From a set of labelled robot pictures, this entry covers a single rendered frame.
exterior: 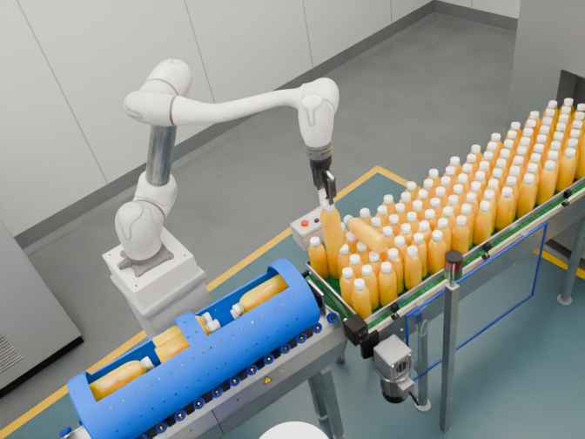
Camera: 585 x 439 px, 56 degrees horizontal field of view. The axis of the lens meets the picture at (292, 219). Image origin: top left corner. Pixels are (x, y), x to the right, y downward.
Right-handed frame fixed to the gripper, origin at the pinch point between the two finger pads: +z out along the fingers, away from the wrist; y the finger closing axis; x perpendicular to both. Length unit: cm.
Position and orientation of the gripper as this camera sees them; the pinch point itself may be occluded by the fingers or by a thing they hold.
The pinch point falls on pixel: (326, 200)
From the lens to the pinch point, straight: 199.0
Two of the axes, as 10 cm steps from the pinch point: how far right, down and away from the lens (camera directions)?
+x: 8.5, -4.4, 3.0
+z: 1.5, 7.4, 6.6
